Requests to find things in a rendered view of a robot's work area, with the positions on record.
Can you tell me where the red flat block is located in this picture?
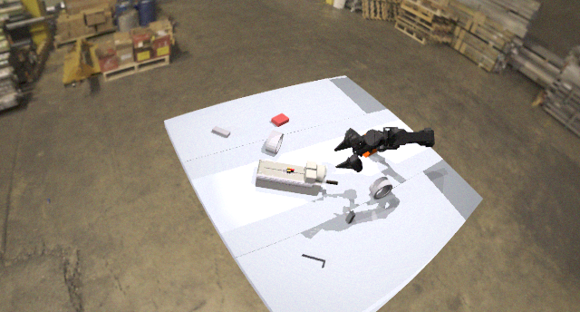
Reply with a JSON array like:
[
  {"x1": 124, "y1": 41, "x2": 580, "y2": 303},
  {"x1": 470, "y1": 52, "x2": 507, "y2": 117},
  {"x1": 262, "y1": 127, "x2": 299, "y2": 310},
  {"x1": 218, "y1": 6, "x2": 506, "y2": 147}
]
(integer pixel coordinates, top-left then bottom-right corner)
[{"x1": 271, "y1": 113, "x2": 289, "y2": 127}]

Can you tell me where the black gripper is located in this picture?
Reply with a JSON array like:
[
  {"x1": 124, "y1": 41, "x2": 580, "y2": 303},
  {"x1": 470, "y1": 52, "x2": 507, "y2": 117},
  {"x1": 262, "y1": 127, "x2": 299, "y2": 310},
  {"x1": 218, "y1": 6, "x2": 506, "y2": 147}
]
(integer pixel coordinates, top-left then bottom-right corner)
[{"x1": 333, "y1": 136, "x2": 373, "y2": 173}]

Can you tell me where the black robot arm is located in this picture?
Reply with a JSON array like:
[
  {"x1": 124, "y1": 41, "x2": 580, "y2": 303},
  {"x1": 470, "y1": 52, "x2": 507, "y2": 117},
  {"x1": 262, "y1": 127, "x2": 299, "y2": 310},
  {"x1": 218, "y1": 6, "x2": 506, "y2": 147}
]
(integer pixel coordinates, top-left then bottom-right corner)
[{"x1": 345, "y1": 127, "x2": 435, "y2": 152}]

